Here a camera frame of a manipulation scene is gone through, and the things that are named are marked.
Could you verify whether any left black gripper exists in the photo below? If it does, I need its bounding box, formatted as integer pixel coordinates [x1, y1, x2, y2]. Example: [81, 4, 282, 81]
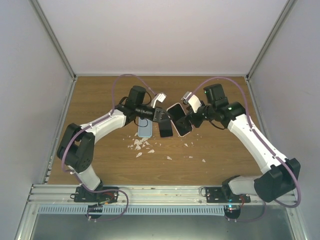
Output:
[136, 104, 174, 123]

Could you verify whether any purple smartphone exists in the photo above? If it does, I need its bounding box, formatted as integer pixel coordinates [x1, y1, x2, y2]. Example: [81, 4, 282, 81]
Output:
[158, 122, 173, 138]

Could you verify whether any light blue phone case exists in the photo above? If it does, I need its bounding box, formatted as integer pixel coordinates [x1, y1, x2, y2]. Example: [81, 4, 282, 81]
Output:
[137, 118, 153, 138]

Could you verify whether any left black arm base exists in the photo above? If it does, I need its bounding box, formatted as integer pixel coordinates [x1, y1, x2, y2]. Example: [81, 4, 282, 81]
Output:
[70, 186, 119, 205]

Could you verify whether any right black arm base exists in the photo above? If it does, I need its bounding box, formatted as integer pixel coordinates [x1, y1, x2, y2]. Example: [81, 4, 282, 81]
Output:
[199, 186, 251, 204]

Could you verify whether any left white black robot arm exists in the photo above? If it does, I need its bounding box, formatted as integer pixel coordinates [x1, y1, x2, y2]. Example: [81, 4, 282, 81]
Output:
[56, 85, 170, 202]

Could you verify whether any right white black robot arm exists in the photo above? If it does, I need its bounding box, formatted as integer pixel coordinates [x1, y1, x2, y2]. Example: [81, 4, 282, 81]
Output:
[177, 84, 301, 203]

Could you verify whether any white debris pile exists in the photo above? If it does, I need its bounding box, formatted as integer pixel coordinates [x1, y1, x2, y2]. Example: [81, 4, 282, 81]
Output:
[122, 133, 157, 158]

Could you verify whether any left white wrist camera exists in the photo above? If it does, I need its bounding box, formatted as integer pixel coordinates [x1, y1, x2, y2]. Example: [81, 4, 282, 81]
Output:
[150, 92, 167, 109]

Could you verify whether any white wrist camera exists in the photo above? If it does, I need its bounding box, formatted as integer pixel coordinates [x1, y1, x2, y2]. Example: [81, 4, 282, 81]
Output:
[150, 92, 167, 109]
[181, 91, 203, 114]

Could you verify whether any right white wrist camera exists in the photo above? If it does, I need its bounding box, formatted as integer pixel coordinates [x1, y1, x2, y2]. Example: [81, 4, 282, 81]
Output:
[181, 91, 203, 114]

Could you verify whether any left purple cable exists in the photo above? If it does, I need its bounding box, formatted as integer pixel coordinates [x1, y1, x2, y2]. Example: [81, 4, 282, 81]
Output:
[61, 73, 156, 222]

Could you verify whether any purple cable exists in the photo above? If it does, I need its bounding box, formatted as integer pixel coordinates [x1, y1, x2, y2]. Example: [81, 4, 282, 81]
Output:
[187, 76, 302, 223]
[61, 73, 156, 222]

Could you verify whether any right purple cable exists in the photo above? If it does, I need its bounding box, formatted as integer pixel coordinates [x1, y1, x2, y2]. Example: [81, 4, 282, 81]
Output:
[187, 76, 302, 223]

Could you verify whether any aluminium mounting rail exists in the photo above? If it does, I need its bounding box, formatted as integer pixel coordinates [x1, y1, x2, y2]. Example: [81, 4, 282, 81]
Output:
[26, 183, 298, 205]

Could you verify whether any grey slotted cable duct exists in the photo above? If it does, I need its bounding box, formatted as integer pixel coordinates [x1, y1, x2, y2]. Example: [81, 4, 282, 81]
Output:
[38, 204, 225, 216]

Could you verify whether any right aluminium frame post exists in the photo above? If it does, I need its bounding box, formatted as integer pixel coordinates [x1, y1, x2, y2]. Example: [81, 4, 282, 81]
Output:
[245, 0, 297, 81]

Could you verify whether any aluminium frame post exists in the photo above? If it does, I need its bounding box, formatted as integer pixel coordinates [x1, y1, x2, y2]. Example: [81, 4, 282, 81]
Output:
[245, 0, 297, 81]
[29, 0, 77, 82]

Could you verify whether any left aluminium frame post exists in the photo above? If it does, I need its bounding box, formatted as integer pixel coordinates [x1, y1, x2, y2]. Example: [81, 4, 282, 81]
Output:
[29, 0, 77, 82]

